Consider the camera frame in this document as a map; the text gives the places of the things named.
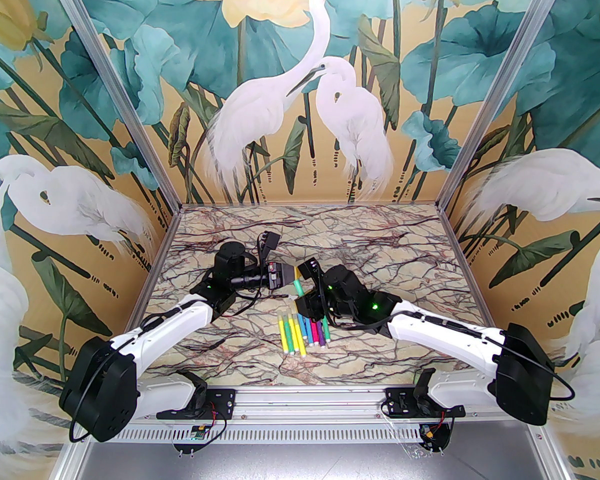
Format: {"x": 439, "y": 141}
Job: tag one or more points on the black bracket with yellow connector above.
{"x": 430, "y": 435}

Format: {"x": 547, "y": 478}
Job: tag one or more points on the aluminium frame post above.
{"x": 120, "y": 108}
{"x": 500, "y": 93}

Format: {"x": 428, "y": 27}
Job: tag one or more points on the green marker pen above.
{"x": 327, "y": 332}
{"x": 299, "y": 286}

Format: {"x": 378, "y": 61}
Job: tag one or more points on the small green circuit board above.
{"x": 197, "y": 433}

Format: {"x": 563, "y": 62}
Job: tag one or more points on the pink marker pen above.
{"x": 315, "y": 333}

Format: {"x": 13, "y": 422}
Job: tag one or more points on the blue marker pen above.
{"x": 311, "y": 333}
{"x": 306, "y": 332}

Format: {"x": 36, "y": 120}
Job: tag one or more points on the white vented metal plate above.
{"x": 305, "y": 434}

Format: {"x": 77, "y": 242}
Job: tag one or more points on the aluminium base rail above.
{"x": 310, "y": 403}

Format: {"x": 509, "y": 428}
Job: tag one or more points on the grey metal sheet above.
{"x": 305, "y": 463}

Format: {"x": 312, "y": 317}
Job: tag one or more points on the purple marker pen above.
{"x": 321, "y": 334}

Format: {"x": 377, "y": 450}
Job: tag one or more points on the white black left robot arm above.
{"x": 175, "y": 323}

